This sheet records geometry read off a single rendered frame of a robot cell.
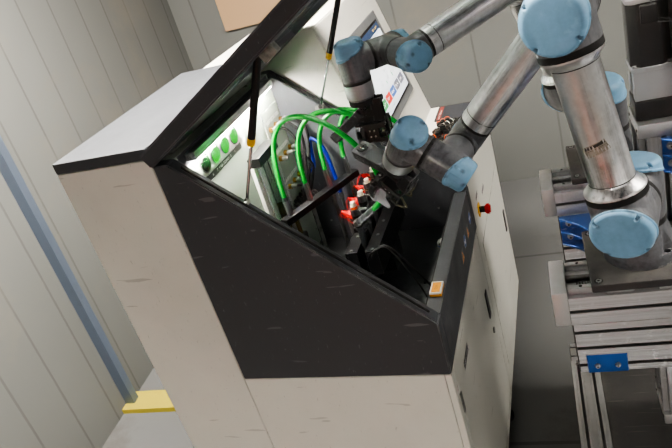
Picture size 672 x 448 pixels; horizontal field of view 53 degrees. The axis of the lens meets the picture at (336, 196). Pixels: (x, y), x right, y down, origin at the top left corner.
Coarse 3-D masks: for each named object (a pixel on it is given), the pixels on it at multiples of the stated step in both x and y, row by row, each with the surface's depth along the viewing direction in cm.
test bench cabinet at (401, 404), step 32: (256, 384) 184; (288, 384) 180; (320, 384) 177; (352, 384) 174; (384, 384) 171; (416, 384) 168; (448, 384) 165; (288, 416) 187; (320, 416) 183; (352, 416) 180; (384, 416) 177; (416, 416) 173; (448, 416) 170; (512, 416) 247
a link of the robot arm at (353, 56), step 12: (336, 48) 164; (348, 48) 162; (360, 48) 163; (336, 60) 166; (348, 60) 163; (360, 60) 164; (372, 60) 165; (348, 72) 165; (360, 72) 165; (348, 84) 167; (360, 84) 166
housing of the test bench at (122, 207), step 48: (192, 96) 189; (96, 144) 171; (144, 144) 158; (96, 192) 166; (144, 192) 161; (96, 240) 174; (144, 240) 169; (144, 288) 177; (192, 288) 173; (144, 336) 187; (192, 336) 181; (192, 384) 191; (240, 384) 186; (192, 432) 202; (240, 432) 196
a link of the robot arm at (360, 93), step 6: (366, 84) 166; (372, 84) 168; (348, 90) 168; (354, 90) 167; (360, 90) 166; (366, 90) 167; (372, 90) 168; (348, 96) 169; (354, 96) 167; (360, 96) 167; (366, 96) 167; (372, 96) 169; (354, 102) 169
